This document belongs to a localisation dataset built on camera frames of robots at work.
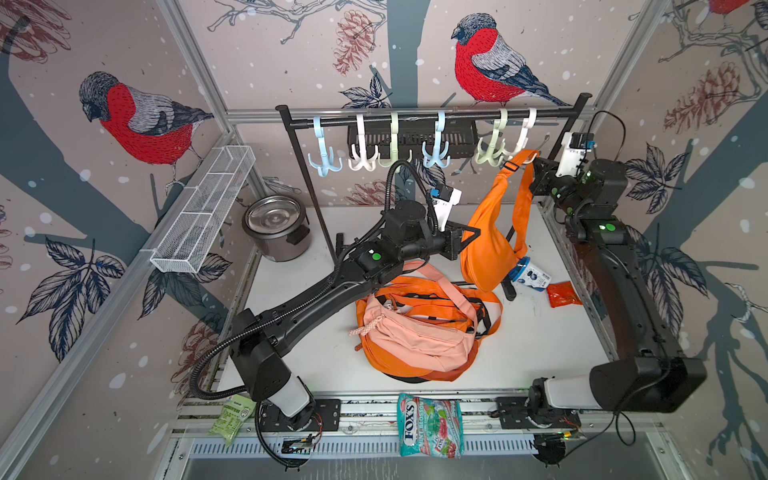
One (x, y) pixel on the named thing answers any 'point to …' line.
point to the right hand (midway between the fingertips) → (537, 155)
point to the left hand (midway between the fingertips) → (486, 229)
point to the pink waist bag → (435, 344)
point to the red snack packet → (562, 294)
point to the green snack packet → (231, 417)
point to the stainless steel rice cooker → (278, 224)
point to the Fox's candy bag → (431, 427)
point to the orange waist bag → (497, 234)
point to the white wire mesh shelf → (186, 240)
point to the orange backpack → (425, 299)
